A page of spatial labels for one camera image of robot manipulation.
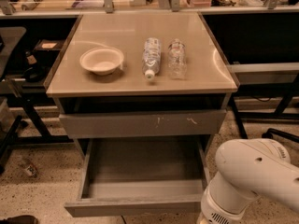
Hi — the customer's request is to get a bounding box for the grey drawer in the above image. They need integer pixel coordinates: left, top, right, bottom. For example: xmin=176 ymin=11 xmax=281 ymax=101
xmin=59 ymin=109 xmax=226 ymax=139
xmin=64 ymin=135 xmax=209 ymax=217

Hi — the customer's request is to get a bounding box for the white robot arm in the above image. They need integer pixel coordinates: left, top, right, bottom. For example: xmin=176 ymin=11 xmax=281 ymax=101
xmin=197 ymin=138 xmax=299 ymax=224

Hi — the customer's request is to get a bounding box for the grey drawer cabinet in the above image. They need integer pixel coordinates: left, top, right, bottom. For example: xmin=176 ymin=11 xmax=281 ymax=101
xmin=46 ymin=11 xmax=238 ymax=152

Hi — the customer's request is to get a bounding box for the grey top drawer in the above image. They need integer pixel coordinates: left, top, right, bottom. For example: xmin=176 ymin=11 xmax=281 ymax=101
xmin=59 ymin=109 xmax=226 ymax=139

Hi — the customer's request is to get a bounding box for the clear bottle with white cap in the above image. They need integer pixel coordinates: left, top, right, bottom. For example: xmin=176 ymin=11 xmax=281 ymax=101
xmin=142 ymin=37 xmax=161 ymax=80

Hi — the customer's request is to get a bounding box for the clear empty plastic bottle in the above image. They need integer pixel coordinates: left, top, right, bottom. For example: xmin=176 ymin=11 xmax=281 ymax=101
xmin=168 ymin=38 xmax=187 ymax=79

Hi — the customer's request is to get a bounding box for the white paper bowl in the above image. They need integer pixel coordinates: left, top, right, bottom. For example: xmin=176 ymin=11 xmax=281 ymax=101
xmin=79 ymin=47 xmax=124 ymax=76

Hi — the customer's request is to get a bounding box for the black office chair base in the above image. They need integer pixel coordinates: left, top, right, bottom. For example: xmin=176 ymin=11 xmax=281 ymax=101
xmin=262 ymin=128 xmax=299 ymax=143

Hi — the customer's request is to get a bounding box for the small bottle on floor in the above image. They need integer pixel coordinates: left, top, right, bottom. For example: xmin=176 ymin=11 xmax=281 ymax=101
xmin=21 ymin=158 xmax=38 ymax=177

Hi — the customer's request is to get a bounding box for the black coiled tool on bench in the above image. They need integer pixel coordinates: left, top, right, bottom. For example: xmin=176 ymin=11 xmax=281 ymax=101
xmin=21 ymin=0 xmax=43 ymax=10

